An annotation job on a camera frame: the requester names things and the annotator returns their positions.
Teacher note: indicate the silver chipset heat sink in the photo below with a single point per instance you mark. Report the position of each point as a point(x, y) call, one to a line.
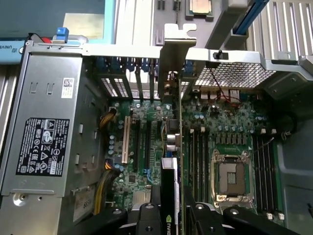
point(141, 197)

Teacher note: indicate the CPU socket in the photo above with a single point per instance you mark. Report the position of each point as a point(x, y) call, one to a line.
point(232, 176)

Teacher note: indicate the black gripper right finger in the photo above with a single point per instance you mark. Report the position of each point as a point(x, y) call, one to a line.
point(205, 220)

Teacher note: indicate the green Dell motherboard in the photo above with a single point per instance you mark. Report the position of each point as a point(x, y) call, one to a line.
point(220, 117)

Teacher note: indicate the blue white plug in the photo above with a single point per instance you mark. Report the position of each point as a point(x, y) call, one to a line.
point(62, 33)

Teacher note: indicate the socket locking lever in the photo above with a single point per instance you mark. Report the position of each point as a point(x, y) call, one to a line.
point(265, 145)

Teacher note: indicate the open metal PC case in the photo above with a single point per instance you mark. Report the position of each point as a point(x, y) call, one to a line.
point(293, 171)

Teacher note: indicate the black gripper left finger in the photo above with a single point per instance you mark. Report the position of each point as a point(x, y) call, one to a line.
point(149, 220)

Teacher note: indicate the white expansion slot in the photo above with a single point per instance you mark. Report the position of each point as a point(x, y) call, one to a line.
point(126, 139)

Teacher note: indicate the light blue labelled box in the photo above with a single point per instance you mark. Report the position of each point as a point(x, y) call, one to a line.
point(9, 52)

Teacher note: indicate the small black case switch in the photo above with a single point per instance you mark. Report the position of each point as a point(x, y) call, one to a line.
point(220, 54)

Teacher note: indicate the short black expansion slot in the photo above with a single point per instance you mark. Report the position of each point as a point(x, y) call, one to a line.
point(148, 144)
point(137, 142)

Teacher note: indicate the grey plastic parts rack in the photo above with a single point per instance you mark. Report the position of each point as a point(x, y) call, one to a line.
point(220, 29)

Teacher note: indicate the blue card latch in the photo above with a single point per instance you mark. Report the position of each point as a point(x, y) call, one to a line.
point(190, 66)

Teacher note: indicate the silver power supply unit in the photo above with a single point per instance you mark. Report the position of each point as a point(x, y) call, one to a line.
point(49, 98)

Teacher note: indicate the CPU with silver lid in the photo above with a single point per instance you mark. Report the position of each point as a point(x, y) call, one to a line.
point(199, 6)

